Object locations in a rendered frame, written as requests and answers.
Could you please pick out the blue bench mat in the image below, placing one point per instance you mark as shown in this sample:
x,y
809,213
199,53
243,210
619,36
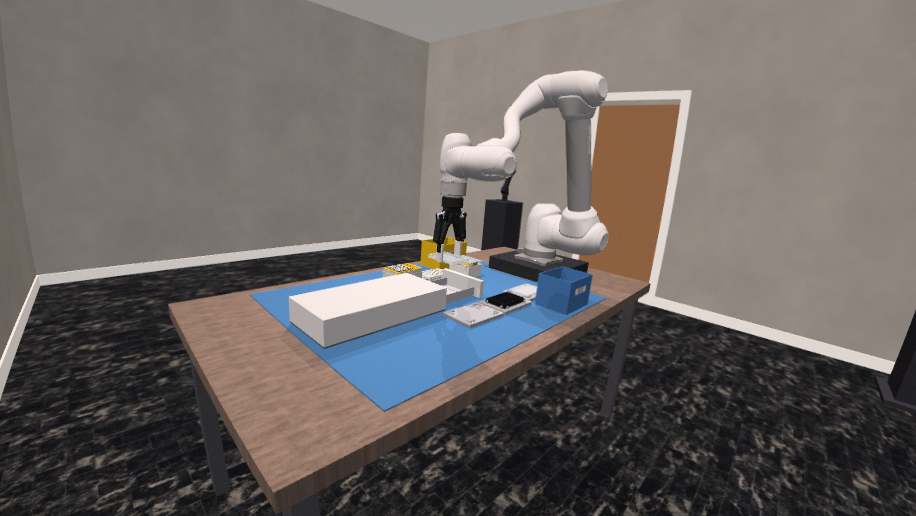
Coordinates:
x,y
394,365

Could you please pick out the blue open-top bin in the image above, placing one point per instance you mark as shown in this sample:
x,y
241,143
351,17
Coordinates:
x,y
563,290

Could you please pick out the yellow open-top box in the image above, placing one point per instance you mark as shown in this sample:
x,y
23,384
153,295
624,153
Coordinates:
x,y
429,247

